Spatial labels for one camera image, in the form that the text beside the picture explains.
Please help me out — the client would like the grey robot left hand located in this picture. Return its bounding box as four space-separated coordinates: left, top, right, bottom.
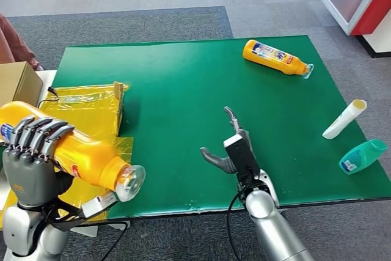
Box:
2 115 75 208

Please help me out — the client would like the green table mat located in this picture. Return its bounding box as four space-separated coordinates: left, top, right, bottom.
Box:
51 35 391 221

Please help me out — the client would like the white paper sheet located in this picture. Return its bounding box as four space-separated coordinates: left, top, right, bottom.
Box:
70 224 98 238
106 221 131 232

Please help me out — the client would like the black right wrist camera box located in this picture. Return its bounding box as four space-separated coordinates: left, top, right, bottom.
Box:
223 133 261 185

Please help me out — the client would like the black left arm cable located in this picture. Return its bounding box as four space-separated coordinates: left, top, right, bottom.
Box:
100 220 129 261

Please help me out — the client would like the yellow taped cardboard box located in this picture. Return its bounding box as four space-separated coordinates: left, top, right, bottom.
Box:
0 82 134 227

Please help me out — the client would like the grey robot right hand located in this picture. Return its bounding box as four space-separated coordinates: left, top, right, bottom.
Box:
199 106 254 175

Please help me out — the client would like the orange bottle with blue label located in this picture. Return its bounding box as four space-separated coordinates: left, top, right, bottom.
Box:
242 39 316 80

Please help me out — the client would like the brown cardboard box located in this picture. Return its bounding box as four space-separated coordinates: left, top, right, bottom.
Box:
0 61 44 108

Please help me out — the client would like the thin black cable with plug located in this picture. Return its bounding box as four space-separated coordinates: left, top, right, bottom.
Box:
36 86 59 108

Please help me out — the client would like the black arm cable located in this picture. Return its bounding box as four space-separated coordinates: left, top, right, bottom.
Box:
226 192 245 261
100 220 129 261

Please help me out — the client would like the white tube with yellow cap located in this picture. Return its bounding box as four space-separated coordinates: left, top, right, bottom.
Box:
323 99 368 141

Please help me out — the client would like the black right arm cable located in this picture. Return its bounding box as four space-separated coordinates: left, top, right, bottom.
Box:
226 192 245 261

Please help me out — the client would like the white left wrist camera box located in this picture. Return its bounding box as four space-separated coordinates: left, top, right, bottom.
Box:
45 191 120 232

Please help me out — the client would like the white cabinet with black base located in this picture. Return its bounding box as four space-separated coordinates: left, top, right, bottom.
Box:
356 20 391 58

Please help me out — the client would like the teal plastic bottle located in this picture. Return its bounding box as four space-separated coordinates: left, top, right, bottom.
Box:
339 139 389 176

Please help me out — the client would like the orange bottle with clear cap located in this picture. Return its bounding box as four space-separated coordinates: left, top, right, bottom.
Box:
0 101 146 204

